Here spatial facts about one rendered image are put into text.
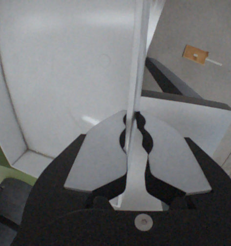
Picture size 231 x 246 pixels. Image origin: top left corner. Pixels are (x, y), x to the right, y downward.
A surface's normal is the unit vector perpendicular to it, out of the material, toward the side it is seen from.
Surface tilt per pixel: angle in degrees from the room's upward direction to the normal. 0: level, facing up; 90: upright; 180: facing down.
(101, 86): 13
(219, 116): 0
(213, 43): 0
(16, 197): 75
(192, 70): 0
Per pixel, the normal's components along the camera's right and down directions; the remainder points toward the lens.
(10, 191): 0.10, -0.67
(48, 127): -0.28, 0.51
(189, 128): -0.06, 0.53
